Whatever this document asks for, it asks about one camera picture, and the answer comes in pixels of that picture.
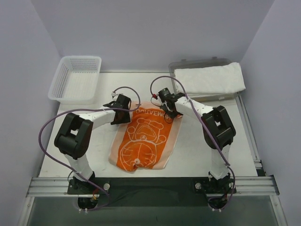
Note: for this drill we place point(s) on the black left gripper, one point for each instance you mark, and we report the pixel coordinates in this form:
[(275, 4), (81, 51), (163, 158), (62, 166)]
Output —
[(120, 117)]

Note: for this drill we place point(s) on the white plastic mesh basket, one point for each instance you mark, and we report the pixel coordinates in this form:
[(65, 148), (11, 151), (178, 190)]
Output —
[(75, 80)]

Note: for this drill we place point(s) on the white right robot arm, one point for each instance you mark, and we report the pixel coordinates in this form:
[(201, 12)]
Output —
[(217, 126)]

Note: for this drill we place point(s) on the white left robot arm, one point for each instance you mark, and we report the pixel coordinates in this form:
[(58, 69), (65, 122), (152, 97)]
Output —
[(74, 135)]

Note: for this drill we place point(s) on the white towels pile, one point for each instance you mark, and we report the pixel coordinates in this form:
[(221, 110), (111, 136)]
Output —
[(209, 81)]

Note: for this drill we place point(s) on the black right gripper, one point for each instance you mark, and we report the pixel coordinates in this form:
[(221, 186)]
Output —
[(166, 107)]

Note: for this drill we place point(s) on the orange cloth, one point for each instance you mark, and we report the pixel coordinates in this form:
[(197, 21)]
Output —
[(147, 141)]

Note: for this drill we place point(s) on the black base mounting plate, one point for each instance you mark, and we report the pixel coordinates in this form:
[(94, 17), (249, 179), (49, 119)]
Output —
[(154, 192)]

